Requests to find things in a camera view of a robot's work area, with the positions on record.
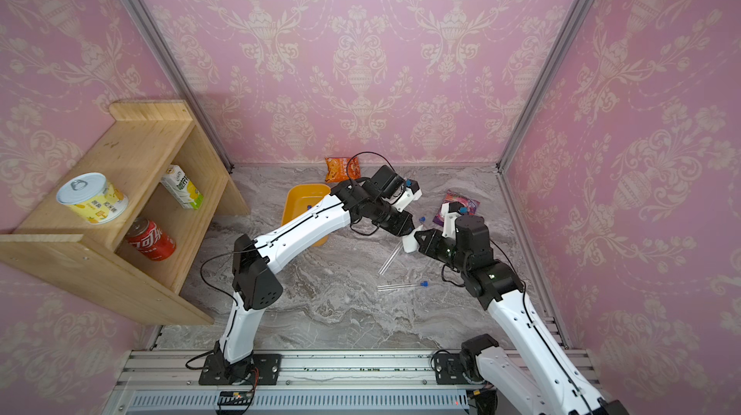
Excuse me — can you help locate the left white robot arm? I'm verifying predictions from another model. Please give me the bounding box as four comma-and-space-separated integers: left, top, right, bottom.
199, 165, 422, 387

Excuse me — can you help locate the green white drink carton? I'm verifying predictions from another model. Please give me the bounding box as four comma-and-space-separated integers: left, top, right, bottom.
160, 164, 203, 210

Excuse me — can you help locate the aluminium corner post left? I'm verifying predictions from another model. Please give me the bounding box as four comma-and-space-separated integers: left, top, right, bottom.
121, 0, 235, 174

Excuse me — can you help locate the yellow plastic tray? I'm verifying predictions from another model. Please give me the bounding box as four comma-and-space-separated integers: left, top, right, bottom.
281, 183, 330, 226

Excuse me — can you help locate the aluminium corner post right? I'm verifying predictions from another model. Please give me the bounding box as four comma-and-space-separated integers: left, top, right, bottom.
497, 0, 594, 175

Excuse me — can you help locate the aluminium corner post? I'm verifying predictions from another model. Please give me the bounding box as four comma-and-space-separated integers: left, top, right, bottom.
121, 0, 235, 174
497, 0, 594, 175

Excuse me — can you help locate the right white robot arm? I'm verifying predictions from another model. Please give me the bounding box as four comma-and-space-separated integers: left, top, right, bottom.
403, 214, 627, 414

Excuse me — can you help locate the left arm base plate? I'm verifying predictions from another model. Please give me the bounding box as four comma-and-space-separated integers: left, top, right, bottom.
199, 353, 282, 386

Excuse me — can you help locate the orange snack bag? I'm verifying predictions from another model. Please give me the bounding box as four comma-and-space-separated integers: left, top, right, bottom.
325, 156, 362, 183

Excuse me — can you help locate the yellow tin can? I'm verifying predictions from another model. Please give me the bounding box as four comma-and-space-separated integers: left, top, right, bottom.
56, 173, 129, 225

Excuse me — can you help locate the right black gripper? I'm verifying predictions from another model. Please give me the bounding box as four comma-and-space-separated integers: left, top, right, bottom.
416, 229, 474, 277

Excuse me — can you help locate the purple candy bag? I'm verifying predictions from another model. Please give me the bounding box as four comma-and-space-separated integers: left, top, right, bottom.
433, 189, 480, 227

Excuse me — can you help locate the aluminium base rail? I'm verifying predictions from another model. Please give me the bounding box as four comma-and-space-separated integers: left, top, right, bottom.
103, 348, 609, 415

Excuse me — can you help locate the wooden shelf unit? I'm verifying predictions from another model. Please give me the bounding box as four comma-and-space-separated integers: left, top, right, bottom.
1, 100, 250, 325

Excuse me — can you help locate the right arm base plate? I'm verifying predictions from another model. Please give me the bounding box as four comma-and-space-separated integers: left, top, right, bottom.
430, 349, 480, 385

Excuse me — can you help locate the red cola can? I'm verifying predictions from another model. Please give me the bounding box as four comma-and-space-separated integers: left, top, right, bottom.
125, 217, 177, 262

